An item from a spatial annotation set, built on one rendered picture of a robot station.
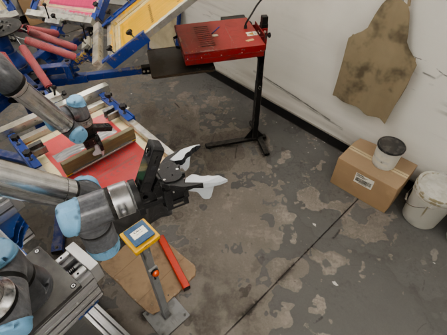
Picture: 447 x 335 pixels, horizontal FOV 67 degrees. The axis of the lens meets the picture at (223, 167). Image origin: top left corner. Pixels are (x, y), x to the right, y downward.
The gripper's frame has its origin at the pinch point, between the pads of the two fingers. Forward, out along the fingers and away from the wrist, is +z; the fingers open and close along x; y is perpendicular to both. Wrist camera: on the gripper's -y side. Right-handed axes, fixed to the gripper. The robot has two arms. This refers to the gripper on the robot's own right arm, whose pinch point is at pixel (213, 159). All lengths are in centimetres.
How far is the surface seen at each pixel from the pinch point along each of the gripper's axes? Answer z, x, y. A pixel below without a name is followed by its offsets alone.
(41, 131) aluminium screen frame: -48, -133, 51
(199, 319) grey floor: -1, -48, 163
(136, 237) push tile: -21, -45, 65
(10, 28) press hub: -46, -194, 10
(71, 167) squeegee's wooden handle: -38, -94, 54
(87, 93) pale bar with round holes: -17, -150, 43
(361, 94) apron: 178, -114, 85
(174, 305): -12, -63, 160
